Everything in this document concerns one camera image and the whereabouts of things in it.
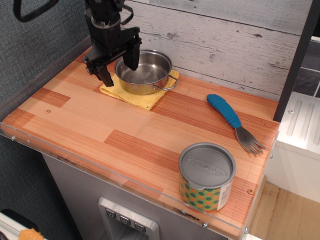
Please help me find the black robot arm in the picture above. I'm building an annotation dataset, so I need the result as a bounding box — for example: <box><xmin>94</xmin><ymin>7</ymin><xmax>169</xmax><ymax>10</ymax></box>
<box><xmin>83</xmin><ymin>0</ymin><xmax>142</xmax><ymax>87</ymax></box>

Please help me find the small stainless steel pot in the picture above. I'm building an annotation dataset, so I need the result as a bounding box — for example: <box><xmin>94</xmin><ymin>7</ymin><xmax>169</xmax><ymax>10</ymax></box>
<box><xmin>114</xmin><ymin>50</ymin><xmax>179</xmax><ymax>96</ymax></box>

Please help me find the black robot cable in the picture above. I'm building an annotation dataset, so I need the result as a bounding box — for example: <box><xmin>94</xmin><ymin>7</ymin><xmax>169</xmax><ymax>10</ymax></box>
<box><xmin>13</xmin><ymin>0</ymin><xmax>61</xmax><ymax>23</ymax></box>

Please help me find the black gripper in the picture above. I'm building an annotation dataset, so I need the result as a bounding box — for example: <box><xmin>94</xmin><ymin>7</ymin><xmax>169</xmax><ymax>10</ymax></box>
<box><xmin>83</xmin><ymin>18</ymin><xmax>142</xmax><ymax>87</ymax></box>

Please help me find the clear acrylic edge guard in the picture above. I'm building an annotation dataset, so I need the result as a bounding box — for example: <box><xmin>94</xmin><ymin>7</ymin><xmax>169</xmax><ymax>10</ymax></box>
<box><xmin>0</xmin><ymin>117</ymin><xmax>247</xmax><ymax>240</ymax></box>

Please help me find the yellow folded towel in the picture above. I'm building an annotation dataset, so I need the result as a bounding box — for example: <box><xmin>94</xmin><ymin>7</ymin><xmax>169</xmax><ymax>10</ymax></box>
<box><xmin>99</xmin><ymin>74</ymin><xmax>169</xmax><ymax>111</ymax></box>

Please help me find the blue handled metal fork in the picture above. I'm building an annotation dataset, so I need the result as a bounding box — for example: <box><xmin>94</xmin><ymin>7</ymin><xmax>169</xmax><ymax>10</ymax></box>
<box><xmin>206</xmin><ymin>94</ymin><xmax>265</xmax><ymax>155</ymax></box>

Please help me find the patterned can with grey lid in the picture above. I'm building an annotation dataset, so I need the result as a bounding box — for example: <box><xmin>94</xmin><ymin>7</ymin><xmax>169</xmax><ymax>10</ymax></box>
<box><xmin>178</xmin><ymin>142</ymin><xmax>237</xmax><ymax>212</ymax></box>

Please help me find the dark right frame post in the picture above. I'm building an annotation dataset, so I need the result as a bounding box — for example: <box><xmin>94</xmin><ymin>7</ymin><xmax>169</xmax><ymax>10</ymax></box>
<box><xmin>273</xmin><ymin>0</ymin><xmax>320</xmax><ymax>123</ymax></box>

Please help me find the grey toy fridge cabinet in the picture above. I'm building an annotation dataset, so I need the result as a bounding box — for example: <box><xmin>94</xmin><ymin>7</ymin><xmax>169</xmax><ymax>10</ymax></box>
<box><xmin>43</xmin><ymin>155</ymin><xmax>225</xmax><ymax>240</ymax></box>

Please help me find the orange object at corner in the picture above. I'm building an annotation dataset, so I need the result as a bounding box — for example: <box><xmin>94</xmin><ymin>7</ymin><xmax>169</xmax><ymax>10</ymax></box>
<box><xmin>18</xmin><ymin>228</ymin><xmax>45</xmax><ymax>240</ymax></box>

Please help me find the white toy sink unit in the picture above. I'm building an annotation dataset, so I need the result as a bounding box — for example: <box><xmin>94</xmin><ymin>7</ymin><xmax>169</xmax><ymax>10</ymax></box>
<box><xmin>263</xmin><ymin>36</ymin><xmax>320</xmax><ymax>205</ymax></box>

